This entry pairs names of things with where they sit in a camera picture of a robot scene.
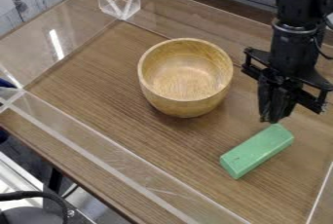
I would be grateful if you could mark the wooden brown bowl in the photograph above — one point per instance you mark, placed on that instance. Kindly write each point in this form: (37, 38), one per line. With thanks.
(185, 75)

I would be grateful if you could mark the clear acrylic enclosure wall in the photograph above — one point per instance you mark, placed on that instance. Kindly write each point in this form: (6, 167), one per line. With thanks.
(150, 165)

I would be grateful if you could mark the green rectangular block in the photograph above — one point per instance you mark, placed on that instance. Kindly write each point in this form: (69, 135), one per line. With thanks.
(255, 151)

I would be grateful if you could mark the black table leg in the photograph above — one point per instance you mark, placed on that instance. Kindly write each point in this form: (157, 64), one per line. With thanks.
(55, 181)

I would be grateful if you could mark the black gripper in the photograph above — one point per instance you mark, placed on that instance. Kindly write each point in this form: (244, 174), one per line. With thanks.
(285, 72)

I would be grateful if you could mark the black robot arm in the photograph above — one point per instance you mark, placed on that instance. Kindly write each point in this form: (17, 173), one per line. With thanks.
(305, 13)

